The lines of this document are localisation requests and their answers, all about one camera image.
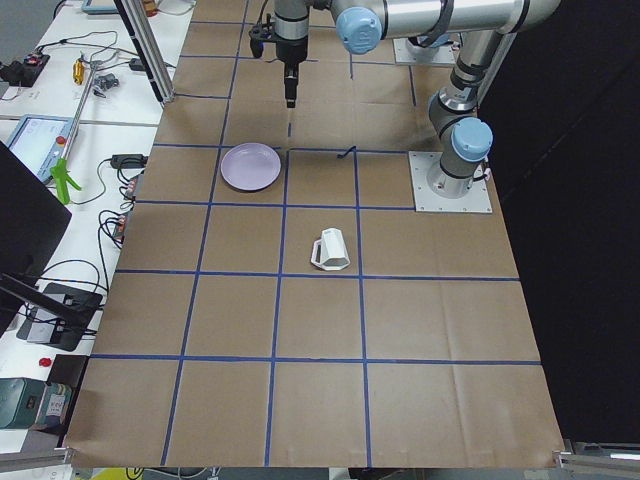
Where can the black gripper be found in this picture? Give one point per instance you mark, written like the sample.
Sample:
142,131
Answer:
291,50

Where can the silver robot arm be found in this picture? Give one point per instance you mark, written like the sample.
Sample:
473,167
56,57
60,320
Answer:
362,25

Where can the lilac plate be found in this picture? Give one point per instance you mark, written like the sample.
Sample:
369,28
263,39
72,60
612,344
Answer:
250,166

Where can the black power adapter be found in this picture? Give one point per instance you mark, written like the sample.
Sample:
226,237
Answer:
128,161

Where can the yellow tool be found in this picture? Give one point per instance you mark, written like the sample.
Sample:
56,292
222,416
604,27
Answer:
78,71

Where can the blue teach pendant tablet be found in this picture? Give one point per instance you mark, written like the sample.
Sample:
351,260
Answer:
38,142

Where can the black monitor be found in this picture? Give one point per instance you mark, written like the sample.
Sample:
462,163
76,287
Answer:
33,222

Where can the black monitor stand base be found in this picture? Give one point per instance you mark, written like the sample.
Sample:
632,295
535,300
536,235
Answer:
43,327

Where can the green box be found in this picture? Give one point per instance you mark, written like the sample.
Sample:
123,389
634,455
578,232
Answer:
20,401

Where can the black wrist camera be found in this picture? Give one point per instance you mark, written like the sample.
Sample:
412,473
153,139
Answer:
260,34

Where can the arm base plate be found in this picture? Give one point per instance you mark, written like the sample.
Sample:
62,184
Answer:
436,192
443,55

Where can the aluminium frame post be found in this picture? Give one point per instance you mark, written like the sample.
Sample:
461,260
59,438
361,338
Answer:
136,22

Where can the green handled reach grabber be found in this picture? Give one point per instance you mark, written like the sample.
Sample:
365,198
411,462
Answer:
59,171

